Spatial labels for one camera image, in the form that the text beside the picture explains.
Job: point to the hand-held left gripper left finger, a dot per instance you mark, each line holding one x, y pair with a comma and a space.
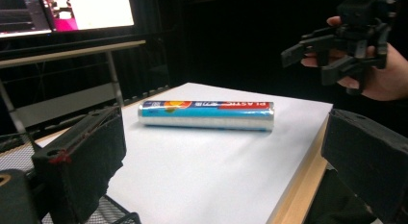
80, 153

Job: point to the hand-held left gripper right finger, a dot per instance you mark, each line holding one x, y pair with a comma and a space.
369, 153

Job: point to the plastic wrap roll box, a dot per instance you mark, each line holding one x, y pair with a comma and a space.
205, 116

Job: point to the black curtain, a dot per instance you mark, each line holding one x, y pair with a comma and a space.
240, 41

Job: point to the computer monitor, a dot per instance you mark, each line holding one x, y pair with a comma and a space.
99, 9

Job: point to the metal-frame desk wooden top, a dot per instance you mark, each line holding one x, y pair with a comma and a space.
64, 54

